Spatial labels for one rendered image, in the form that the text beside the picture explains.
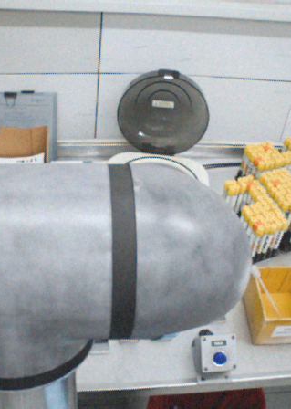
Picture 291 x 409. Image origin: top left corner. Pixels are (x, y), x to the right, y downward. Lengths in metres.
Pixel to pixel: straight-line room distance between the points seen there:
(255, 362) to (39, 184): 0.83
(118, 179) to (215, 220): 0.06
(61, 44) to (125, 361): 0.72
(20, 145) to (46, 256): 1.04
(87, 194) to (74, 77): 0.99
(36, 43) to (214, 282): 0.98
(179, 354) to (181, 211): 0.77
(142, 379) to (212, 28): 0.79
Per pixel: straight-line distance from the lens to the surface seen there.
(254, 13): 1.22
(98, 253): 0.29
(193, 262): 0.30
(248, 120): 1.43
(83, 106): 1.33
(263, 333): 1.06
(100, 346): 1.03
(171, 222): 0.30
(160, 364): 1.04
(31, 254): 0.29
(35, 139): 1.30
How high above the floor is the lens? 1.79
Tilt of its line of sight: 45 degrees down
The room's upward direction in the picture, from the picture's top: 7 degrees clockwise
